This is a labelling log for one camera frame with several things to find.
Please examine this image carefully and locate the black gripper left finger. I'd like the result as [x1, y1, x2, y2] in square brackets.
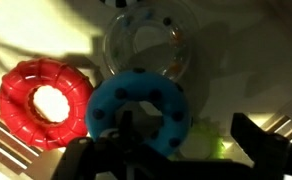
[51, 110, 160, 180]

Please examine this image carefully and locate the red ribbed ring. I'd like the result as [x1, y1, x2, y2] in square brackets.
[0, 57, 94, 151]

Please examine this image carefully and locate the blue dotted ring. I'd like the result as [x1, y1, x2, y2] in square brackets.
[85, 68, 191, 158]

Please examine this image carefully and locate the clear plastic bead ring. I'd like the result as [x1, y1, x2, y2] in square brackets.
[102, 5, 200, 83]

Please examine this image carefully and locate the wooden tray box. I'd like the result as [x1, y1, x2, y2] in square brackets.
[0, 99, 292, 180]

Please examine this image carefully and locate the green ring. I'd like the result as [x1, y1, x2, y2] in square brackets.
[167, 120, 226, 162]

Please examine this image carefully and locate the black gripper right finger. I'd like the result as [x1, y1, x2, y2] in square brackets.
[230, 113, 292, 180]

